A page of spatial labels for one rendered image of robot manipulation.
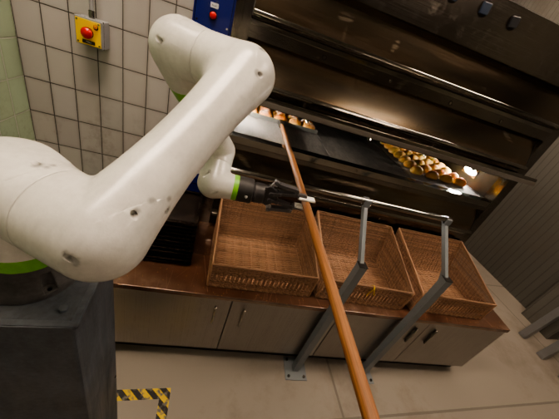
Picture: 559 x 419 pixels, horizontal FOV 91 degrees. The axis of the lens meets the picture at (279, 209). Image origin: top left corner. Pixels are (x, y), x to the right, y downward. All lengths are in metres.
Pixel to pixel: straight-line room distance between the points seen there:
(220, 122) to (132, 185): 0.18
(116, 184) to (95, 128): 1.27
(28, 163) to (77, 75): 1.16
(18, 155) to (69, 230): 0.15
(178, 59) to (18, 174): 0.35
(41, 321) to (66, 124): 1.25
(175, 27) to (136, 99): 0.91
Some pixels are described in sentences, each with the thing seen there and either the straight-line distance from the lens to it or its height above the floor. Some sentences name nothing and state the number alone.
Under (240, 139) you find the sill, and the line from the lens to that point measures 1.51.
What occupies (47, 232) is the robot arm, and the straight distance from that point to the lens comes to 0.42.
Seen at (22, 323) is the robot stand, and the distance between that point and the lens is 0.62.
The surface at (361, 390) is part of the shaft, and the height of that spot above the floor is 1.20.
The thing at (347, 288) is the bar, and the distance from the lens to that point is 1.39.
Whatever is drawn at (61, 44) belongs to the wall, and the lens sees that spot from 1.63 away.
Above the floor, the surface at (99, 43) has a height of 1.43.
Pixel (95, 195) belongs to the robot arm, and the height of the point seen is 1.45.
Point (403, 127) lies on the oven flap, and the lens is 1.65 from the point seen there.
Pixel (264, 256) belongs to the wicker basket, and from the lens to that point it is 1.66.
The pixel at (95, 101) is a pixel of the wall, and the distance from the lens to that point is 1.63.
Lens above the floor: 1.69
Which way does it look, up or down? 31 degrees down
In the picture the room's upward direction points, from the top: 20 degrees clockwise
